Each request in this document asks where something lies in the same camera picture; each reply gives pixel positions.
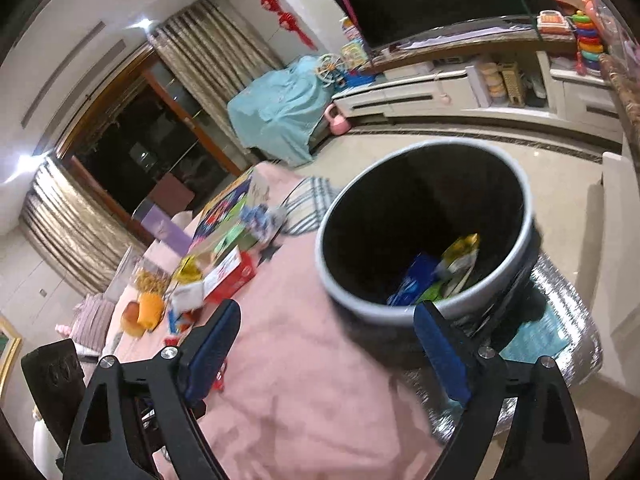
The glass balcony door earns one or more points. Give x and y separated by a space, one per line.
130 145

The ferris wheel toy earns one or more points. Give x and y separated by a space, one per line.
331 71

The gold framed picture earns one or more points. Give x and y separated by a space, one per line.
7 350

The red yellow apple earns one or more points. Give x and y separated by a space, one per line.
131 312

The stack of round containers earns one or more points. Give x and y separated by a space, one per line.
492 80

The teal paper sheet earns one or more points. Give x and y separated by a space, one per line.
537 335

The yellow snack packet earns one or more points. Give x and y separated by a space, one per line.
462 255

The red and white box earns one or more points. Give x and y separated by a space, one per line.
230 272

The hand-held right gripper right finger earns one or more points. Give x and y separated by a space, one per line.
440 355

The black chair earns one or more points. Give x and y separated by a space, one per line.
50 385

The colourful toy playset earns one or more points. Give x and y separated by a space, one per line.
352 50

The light blue cover cloth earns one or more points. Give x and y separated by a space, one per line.
280 110

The colourful flat cardboard box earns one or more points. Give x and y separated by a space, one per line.
225 210

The green plastic packet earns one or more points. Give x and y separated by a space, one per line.
435 291

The orange cut fruit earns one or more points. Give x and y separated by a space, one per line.
150 307

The shiny yellow packet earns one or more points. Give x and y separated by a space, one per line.
190 272

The white packet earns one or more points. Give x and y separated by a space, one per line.
187 296

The pink kettlebell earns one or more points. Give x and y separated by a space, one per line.
336 121

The blue plastic packet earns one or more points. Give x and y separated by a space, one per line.
412 280

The clear plastic jar of nuts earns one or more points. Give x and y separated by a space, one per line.
145 277

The purple tumbler cup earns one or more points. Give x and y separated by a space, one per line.
167 227

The orange white toy register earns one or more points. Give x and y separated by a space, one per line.
552 22

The red hanging knot ornament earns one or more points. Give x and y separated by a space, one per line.
302 35

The silver foil mat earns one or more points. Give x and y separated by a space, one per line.
550 290

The white television cabinet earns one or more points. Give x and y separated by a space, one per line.
450 102

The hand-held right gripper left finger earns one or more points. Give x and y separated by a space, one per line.
212 345

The beige striped curtain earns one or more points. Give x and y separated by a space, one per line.
215 45
70 220

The grey striped pillow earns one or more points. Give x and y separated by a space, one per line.
92 317

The red wall decoration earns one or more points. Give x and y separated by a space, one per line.
270 0
287 21

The pink blanket with plaid hearts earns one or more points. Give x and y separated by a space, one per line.
300 385

